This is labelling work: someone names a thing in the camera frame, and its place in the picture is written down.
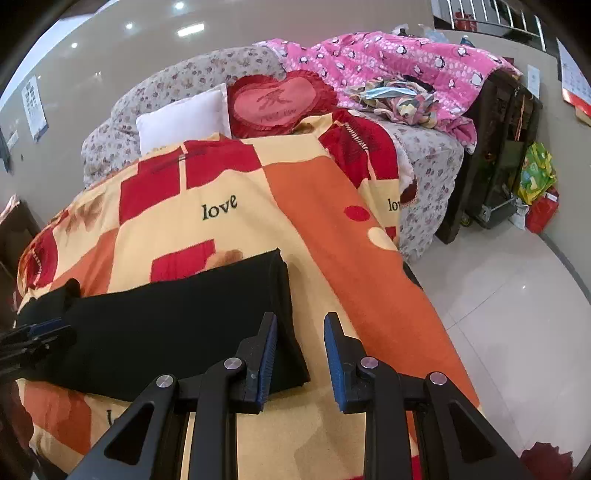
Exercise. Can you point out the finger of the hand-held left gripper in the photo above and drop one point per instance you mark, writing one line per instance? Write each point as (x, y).
(44, 326)
(41, 346)

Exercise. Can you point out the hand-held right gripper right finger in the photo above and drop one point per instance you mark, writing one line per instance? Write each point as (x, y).
(333, 364)

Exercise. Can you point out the white wall switch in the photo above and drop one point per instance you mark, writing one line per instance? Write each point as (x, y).
(13, 139)

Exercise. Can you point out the pink printed quilt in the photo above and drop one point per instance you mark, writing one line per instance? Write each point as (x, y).
(406, 55)

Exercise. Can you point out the wall calendar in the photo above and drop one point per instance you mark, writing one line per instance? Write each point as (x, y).
(575, 74)

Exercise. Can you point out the orange red printed blanket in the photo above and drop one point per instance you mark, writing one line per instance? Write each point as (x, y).
(300, 207)

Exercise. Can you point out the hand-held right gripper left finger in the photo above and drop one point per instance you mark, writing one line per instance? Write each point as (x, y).
(268, 364)

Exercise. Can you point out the red heart pillow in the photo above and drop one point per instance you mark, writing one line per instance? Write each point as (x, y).
(277, 104)

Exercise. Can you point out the black pants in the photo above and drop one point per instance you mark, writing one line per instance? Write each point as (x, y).
(161, 323)

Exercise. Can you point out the red bag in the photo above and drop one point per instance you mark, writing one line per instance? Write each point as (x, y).
(542, 214)

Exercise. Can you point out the eye chart poster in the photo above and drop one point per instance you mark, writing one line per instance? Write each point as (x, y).
(34, 106)

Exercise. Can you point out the dark hanging cloth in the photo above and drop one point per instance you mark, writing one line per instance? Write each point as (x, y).
(3, 152)

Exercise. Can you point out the pile of colourful clothes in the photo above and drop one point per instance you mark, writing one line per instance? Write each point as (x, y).
(411, 110)

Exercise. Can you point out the dark wooden cabinet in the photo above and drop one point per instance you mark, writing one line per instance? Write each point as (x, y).
(489, 138)

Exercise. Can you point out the dark red cloth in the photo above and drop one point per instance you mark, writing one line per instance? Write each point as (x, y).
(547, 464)

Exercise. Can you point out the dark wooden table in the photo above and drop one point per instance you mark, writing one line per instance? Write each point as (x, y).
(18, 226)

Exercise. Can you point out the green bag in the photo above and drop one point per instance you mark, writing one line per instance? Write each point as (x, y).
(535, 173)

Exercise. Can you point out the light blue face mask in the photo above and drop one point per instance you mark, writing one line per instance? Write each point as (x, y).
(392, 91)

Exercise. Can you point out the white pillow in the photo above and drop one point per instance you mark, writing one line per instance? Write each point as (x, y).
(184, 117)

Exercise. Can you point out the metal railing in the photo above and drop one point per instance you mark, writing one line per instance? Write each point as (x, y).
(489, 16)

